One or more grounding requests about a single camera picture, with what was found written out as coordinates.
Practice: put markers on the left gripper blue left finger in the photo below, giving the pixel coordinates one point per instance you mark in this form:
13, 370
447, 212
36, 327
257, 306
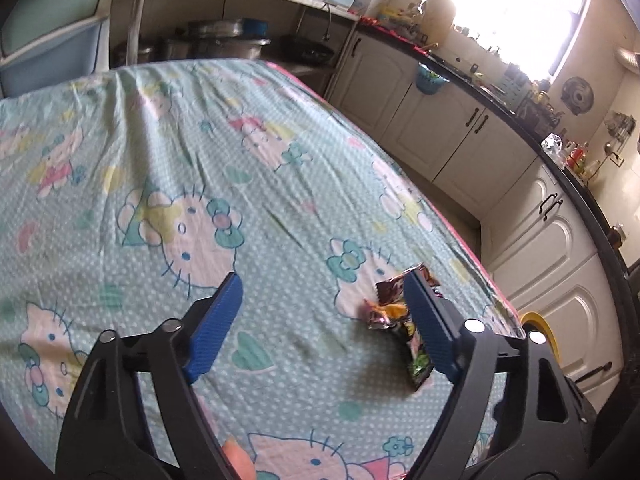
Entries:
207, 324

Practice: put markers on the wall mounted small fan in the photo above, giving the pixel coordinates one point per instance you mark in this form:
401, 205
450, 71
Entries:
577, 95

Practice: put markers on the Hello Kitty patterned tablecloth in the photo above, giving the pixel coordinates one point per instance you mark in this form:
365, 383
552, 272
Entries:
127, 196

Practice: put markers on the blue drawer storage cabinet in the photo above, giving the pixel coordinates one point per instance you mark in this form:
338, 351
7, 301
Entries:
46, 42

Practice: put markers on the black wok pan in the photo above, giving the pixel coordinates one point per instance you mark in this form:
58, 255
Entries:
304, 51

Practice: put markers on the dark colourful snack wrapper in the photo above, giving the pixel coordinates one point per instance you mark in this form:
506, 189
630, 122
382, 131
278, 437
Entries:
389, 312

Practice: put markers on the teal hanging sink basket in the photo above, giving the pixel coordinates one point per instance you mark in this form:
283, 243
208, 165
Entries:
427, 81

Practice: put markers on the yellow rimmed black trash bin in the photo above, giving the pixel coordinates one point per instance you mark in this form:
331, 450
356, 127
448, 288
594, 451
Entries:
534, 321

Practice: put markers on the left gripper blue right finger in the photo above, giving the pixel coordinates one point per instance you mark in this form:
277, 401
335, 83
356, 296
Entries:
438, 321

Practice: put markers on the steel cooking pot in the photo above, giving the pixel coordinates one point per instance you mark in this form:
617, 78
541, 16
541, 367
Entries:
224, 39

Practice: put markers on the person's left hand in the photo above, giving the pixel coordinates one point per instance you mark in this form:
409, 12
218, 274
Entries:
239, 460

